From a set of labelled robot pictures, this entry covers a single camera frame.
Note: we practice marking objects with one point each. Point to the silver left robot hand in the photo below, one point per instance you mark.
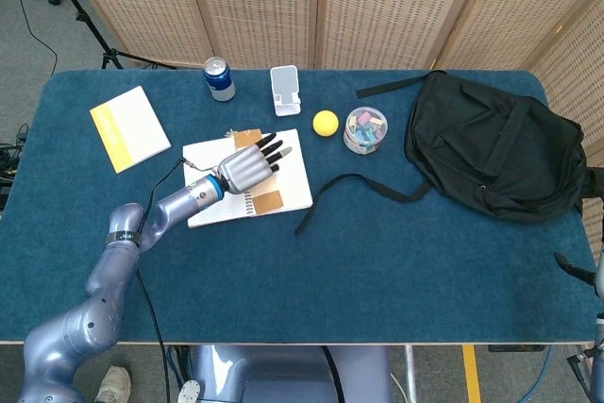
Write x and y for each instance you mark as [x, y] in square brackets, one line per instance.
[245, 169]

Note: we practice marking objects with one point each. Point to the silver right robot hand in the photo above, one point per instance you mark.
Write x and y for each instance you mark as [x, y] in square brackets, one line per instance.
[578, 273]

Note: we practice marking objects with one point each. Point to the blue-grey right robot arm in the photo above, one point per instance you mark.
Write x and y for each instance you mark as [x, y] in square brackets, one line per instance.
[599, 332]

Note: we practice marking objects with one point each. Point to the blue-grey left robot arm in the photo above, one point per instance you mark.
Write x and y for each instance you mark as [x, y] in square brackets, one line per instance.
[118, 256]

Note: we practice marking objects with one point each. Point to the white spiral notebook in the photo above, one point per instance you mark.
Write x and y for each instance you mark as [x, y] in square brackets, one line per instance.
[295, 176]

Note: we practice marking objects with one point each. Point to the yellow and white book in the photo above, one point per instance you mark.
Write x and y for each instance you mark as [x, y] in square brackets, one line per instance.
[132, 129]

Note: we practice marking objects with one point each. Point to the blue soda can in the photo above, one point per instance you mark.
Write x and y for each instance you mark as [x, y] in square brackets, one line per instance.
[221, 82]

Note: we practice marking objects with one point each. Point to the yellow ball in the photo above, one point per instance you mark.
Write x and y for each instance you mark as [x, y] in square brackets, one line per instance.
[325, 122]

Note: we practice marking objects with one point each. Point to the white phone stand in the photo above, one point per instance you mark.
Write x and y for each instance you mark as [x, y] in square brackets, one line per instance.
[284, 84]

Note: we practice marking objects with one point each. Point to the clear jar of colourful clips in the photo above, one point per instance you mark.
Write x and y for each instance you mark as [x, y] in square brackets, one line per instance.
[365, 131]

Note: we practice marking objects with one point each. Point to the blue table mat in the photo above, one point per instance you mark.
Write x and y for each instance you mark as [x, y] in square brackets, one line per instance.
[330, 280]

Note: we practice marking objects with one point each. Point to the yellow floor tape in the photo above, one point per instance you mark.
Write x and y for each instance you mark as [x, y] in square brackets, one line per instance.
[472, 374]

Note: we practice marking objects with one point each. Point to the black backpack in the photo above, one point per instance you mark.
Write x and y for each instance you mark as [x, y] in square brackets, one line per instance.
[495, 148]

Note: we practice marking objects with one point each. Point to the metal table leg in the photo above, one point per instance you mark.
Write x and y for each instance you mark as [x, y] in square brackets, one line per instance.
[411, 374]

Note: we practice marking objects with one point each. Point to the black tripod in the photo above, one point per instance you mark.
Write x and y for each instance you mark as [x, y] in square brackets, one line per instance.
[92, 28]

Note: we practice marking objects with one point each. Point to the blue-grey robot torso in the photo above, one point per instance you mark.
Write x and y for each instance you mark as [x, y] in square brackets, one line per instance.
[292, 374]

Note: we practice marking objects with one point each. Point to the white sneaker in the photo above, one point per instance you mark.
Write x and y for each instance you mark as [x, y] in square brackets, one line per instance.
[114, 384]

